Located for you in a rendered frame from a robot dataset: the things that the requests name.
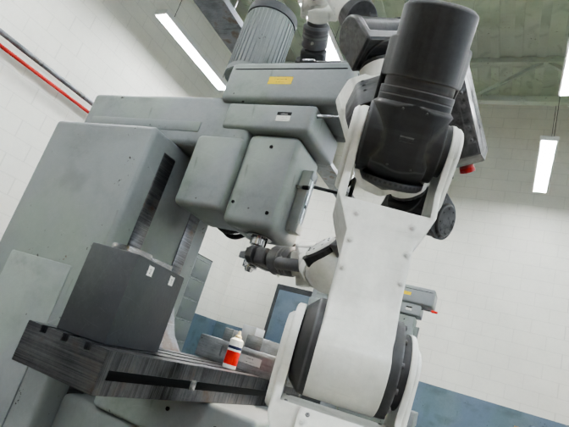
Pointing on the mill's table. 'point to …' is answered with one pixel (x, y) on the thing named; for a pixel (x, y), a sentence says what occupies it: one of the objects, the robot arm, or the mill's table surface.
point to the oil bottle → (233, 352)
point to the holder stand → (122, 298)
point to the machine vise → (210, 346)
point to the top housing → (291, 86)
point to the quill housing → (267, 187)
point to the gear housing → (286, 126)
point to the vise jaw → (262, 345)
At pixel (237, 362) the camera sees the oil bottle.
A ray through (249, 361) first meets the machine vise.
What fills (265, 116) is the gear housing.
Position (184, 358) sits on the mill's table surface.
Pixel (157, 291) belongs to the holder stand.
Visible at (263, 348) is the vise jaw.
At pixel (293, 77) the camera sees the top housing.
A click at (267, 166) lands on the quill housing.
